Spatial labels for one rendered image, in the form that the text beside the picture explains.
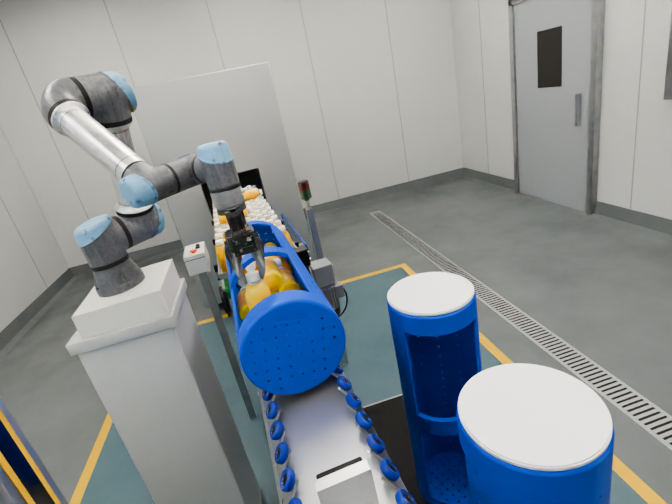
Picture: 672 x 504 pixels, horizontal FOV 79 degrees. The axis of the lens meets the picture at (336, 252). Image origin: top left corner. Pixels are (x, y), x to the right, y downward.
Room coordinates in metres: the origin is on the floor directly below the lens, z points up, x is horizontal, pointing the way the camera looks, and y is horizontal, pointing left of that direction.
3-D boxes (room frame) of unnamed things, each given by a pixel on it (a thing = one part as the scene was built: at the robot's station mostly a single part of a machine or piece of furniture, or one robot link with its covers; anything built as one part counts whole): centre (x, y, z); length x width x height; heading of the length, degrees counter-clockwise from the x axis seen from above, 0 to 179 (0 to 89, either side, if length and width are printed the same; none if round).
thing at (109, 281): (1.28, 0.72, 1.29); 0.15 x 0.15 x 0.10
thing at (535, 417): (0.62, -0.31, 1.03); 0.28 x 0.28 x 0.01
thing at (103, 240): (1.28, 0.72, 1.40); 0.13 x 0.12 x 0.14; 138
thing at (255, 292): (1.00, 0.23, 1.18); 0.07 x 0.07 x 0.19
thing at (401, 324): (1.16, -0.27, 0.59); 0.28 x 0.28 x 0.88
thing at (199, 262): (1.96, 0.69, 1.05); 0.20 x 0.10 x 0.10; 13
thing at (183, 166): (1.04, 0.32, 1.58); 0.11 x 0.11 x 0.08; 48
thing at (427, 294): (1.16, -0.27, 1.03); 0.28 x 0.28 x 0.01
